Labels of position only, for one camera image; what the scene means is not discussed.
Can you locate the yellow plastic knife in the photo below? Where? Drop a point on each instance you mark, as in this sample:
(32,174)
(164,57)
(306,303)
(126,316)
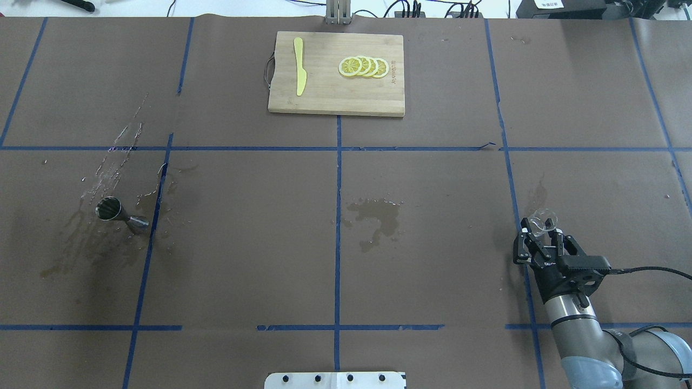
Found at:
(301,73)

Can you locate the black computer box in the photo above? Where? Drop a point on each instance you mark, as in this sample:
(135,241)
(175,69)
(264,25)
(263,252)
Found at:
(588,10)

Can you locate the lemon slice four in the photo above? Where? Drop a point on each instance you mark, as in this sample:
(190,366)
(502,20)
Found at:
(383,68)

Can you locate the bamboo cutting board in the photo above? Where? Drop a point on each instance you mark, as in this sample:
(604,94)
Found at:
(327,92)

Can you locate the black purple tool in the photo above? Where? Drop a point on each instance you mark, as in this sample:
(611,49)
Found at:
(81,4)

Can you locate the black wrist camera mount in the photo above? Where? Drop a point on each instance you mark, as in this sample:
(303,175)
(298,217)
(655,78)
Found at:
(583,274)

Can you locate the lemon slice two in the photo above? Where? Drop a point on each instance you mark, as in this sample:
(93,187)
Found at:
(366,67)

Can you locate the lemon slice one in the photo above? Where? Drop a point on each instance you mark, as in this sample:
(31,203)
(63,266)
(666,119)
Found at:
(350,66)

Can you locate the aluminium frame post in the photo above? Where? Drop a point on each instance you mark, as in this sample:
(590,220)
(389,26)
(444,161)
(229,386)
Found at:
(338,12)

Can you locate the clear glass cup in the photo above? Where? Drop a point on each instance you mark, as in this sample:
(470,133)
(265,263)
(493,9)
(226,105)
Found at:
(542,221)

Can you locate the steel jigger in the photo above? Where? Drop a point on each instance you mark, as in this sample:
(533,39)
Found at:
(111,209)

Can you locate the lemon slice three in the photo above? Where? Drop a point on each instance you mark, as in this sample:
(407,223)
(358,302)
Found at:
(374,67)

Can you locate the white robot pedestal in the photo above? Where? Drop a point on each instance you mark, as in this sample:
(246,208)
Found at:
(362,379)

